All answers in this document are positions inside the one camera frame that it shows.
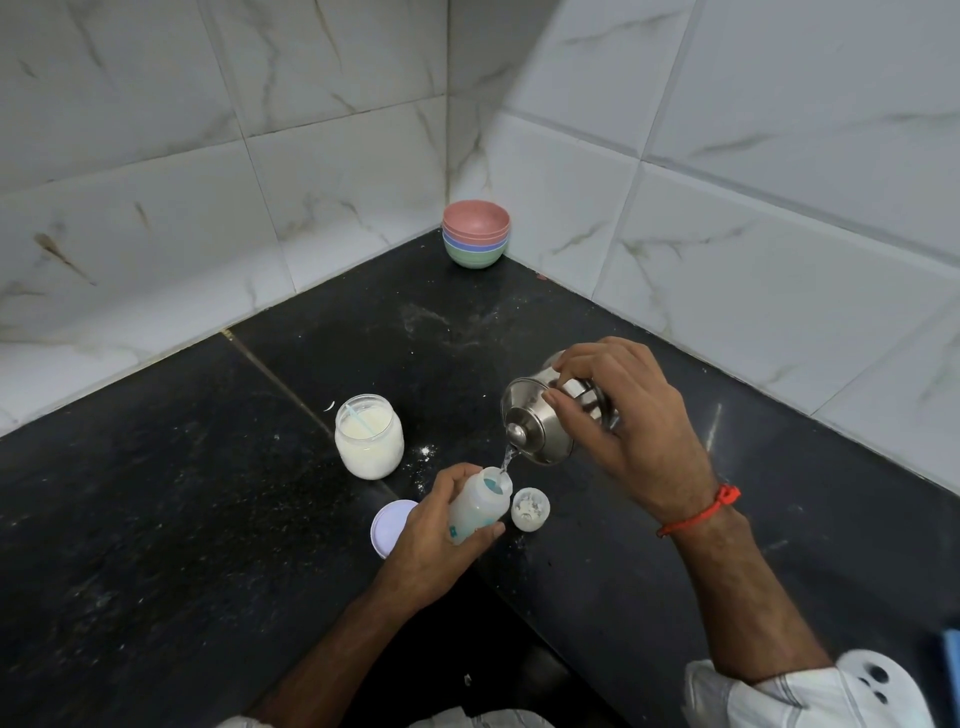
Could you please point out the person's right hand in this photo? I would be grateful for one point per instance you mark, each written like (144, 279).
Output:
(652, 442)

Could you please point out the person's left hand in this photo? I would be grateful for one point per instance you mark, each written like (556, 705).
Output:
(424, 559)

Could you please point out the lilac jar lid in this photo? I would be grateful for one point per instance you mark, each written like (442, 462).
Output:
(390, 525)

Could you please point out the clear baby bottle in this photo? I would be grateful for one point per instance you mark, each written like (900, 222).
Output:
(480, 514)

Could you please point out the small steel kettle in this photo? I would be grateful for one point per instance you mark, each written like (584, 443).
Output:
(536, 427)

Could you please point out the jar of white powder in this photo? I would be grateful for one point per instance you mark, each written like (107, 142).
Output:
(367, 455)

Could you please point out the translucent white bottle cap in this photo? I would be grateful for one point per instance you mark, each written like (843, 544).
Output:
(531, 510)

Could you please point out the mint green scoop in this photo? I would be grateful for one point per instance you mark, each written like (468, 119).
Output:
(360, 421)

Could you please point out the person's right forearm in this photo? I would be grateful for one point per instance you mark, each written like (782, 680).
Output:
(750, 600)

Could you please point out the person's left forearm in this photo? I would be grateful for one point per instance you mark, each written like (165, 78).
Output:
(322, 660)

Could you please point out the green bowl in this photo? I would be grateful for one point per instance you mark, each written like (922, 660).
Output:
(475, 259)

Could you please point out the blue bowl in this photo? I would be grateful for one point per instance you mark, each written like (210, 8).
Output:
(475, 246)

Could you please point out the pink bowl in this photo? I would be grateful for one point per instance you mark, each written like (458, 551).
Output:
(475, 217)

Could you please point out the white device with holes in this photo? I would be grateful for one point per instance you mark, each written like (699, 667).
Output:
(911, 709)

